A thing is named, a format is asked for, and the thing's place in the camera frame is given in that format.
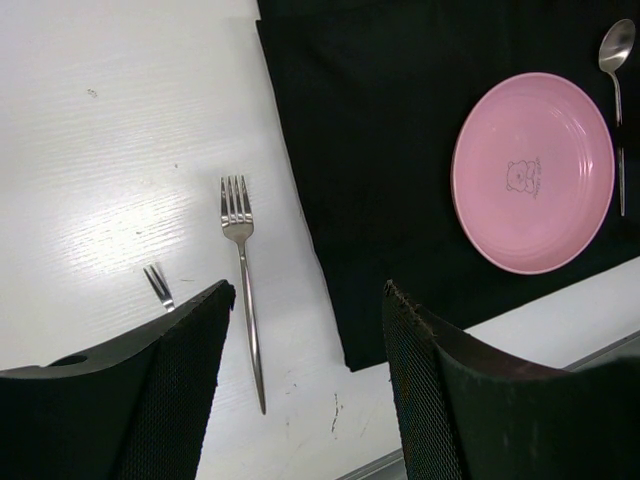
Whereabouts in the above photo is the pink plastic plate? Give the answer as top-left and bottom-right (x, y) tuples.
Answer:
(450, 72), (615, 275)

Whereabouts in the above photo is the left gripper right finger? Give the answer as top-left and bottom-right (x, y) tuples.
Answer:
(382, 283), (639, 479)

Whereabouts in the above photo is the small silver dessert fork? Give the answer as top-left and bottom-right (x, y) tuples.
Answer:
(143, 264), (175, 312)

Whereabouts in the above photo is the silver spoon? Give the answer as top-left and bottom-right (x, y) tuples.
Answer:
(598, 18), (636, 217)

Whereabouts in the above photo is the large silver dinner fork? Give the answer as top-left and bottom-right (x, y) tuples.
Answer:
(220, 175), (267, 415)

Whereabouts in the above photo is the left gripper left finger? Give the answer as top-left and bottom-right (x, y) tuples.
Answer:
(1, 281), (236, 479)

